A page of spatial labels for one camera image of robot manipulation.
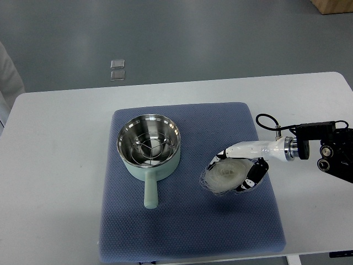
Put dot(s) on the white table leg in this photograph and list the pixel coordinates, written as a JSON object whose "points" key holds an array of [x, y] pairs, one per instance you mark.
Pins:
{"points": [[293, 260]]}

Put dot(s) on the blue textured mat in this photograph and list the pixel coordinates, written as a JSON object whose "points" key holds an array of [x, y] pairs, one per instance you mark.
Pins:
{"points": [[189, 221]]}

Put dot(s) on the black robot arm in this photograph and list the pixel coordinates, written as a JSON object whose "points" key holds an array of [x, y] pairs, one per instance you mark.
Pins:
{"points": [[335, 143]]}

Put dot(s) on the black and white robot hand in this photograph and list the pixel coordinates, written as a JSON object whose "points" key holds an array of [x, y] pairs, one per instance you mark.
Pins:
{"points": [[278, 149]]}

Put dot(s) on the brown cardboard box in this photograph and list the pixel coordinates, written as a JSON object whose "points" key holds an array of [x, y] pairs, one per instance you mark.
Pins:
{"points": [[333, 6]]}

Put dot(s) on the wire steaming rack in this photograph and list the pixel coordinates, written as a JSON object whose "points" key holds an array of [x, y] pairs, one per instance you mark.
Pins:
{"points": [[150, 152]]}

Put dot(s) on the white vermicelli nest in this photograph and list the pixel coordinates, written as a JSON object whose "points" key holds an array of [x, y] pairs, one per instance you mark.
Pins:
{"points": [[236, 175]]}

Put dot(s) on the lower metal floor plate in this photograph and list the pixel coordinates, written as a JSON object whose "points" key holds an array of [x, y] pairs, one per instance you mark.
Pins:
{"points": [[117, 75]]}

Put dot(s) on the mint green pot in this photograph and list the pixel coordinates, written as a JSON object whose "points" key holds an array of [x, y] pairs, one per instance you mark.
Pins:
{"points": [[145, 127]]}

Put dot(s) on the metal floor plate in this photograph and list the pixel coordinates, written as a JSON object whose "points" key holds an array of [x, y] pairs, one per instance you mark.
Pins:
{"points": [[117, 64], [117, 75]]}

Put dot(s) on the white fabric at left edge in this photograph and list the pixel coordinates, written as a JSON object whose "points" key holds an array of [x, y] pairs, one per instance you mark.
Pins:
{"points": [[11, 86]]}

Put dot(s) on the upper metal floor plate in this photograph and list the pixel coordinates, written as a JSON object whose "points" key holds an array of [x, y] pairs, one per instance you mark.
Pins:
{"points": [[117, 64]]}

